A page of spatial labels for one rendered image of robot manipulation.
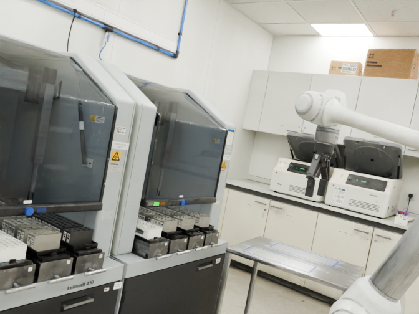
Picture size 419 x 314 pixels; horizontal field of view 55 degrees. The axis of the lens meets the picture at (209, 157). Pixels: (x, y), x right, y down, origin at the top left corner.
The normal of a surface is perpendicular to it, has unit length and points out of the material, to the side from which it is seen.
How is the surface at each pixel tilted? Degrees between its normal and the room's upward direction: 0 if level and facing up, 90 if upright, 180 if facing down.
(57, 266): 90
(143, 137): 90
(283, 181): 90
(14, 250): 90
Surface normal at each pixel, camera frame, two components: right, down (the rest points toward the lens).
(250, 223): -0.57, -0.06
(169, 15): 0.80, 0.18
